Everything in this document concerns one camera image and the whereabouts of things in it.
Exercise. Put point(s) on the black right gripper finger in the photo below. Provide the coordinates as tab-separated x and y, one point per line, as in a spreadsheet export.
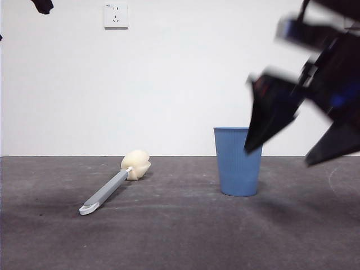
337	143
270	112

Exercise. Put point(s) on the blue ribbed plastic cup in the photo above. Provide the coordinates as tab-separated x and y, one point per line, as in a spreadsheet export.
236	174

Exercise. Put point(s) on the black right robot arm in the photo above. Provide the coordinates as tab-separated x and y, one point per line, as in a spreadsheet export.
337	70

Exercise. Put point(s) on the white wall socket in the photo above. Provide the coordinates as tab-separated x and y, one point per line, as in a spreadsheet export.
116	16

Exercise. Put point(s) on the pale grey camera box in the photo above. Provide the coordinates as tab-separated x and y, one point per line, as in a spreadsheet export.
289	28

